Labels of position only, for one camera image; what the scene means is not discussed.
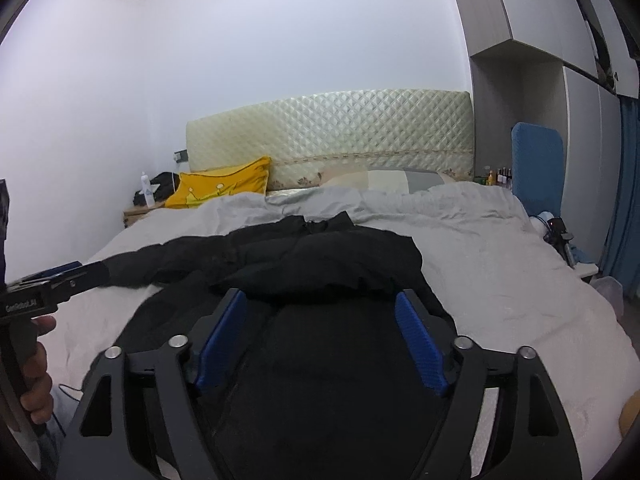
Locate white grey wardrobe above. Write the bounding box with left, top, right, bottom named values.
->
left=445, top=0, right=640, bottom=266

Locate blue padded chair back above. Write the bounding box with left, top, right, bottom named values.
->
left=510, top=122, right=566, bottom=222

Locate yellow printed pillow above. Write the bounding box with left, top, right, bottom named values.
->
left=164, top=156, right=273, bottom=210

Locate cream quilted headboard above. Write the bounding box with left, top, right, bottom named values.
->
left=186, top=90, right=475, bottom=193

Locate grey bed blanket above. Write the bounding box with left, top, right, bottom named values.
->
left=42, top=180, right=635, bottom=480

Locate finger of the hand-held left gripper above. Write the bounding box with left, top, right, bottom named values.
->
left=20, top=261, right=85, bottom=283
left=48, top=263, right=110, bottom=306

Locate wooden nightstand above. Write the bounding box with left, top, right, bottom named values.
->
left=123, top=202, right=167, bottom=231

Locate row of small bottles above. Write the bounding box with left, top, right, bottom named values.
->
left=474, top=165, right=514, bottom=190

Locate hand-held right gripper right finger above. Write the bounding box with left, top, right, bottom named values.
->
left=394, top=288, right=584, bottom=480

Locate black padded jacket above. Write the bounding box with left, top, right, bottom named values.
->
left=102, top=211, right=458, bottom=480

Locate beige grey patchwork pillow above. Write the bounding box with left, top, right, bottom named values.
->
left=319, top=167, right=459, bottom=194

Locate clear plastic container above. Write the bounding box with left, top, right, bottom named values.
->
left=593, top=274, right=627, bottom=320

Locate black bag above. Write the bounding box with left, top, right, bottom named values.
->
left=134, top=171, right=182, bottom=206

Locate blue curtain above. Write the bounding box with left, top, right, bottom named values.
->
left=598, top=99, right=640, bottom=303

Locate person's left hand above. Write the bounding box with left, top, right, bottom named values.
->
left=19, top=314, right=58, bottom=428

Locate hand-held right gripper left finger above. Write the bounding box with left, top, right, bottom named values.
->
left=56, top=287, right=249, bottom=480

